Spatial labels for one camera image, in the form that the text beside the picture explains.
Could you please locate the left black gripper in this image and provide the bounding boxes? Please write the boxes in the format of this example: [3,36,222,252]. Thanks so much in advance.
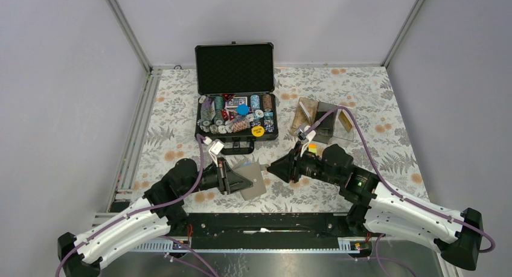
[181,158,253,196]

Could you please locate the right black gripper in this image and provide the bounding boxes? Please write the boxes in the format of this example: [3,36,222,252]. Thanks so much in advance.
[266,141,342,185]

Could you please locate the beige card holder wallet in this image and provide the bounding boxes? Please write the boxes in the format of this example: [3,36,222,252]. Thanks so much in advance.
[234,162,267,201]

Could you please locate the clear acrylic card box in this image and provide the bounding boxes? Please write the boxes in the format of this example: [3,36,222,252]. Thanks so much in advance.
[290,97,357,145]

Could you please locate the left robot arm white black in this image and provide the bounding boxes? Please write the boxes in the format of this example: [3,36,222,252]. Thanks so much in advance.
[56,158,254,276]

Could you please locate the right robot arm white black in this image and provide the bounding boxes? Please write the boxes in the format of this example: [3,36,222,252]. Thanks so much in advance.
[267,144,482,271]

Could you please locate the playing card deck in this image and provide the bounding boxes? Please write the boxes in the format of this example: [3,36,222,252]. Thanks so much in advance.
[225,97,248,109]

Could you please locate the orange yellow sticky note stack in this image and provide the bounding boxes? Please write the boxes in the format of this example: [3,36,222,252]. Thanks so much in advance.
[308,144,318,154]

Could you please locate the yellow round dealer chip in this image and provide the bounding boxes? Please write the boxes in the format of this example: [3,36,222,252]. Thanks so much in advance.
[251,126,265,138]

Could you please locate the floral patterned table mat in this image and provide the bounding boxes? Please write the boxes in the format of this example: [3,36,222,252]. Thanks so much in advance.
[132,67,428,212]

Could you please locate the blue round chip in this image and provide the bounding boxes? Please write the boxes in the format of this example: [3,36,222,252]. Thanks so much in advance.
[236,104,250,116]

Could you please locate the black poker chip case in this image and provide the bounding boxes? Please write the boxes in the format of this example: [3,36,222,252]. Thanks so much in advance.
[194,42,279,155]

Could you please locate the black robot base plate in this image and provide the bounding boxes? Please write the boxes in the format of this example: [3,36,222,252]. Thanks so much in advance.
[149,212,387,251]

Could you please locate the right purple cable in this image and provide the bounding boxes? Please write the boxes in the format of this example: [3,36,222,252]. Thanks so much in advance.
[297,106,497,277]

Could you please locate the purple cable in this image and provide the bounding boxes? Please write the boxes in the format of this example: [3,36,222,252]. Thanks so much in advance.
[54,133,221,277]
[297,106,497,277]

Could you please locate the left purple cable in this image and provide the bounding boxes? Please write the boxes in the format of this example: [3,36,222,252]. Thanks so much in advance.
[54,133,221,277]

